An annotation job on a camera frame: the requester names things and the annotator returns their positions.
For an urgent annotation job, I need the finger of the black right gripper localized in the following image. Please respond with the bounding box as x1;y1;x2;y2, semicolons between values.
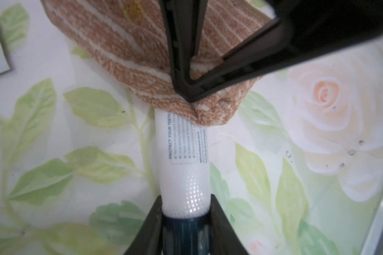
159;0;208;96

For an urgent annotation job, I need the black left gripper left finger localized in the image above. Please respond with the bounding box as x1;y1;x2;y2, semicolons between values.
124;196;163;255

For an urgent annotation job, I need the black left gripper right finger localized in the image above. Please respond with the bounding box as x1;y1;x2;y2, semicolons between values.
209;194;249;255

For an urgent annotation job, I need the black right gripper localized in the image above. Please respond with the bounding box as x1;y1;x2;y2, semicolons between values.
178;0;383;103

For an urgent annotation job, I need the brown striped towel cloth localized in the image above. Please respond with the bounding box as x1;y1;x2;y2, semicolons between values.
42;1;270;126

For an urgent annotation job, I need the white tube dark blue cap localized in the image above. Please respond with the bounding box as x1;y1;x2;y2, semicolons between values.
155;109;211;255

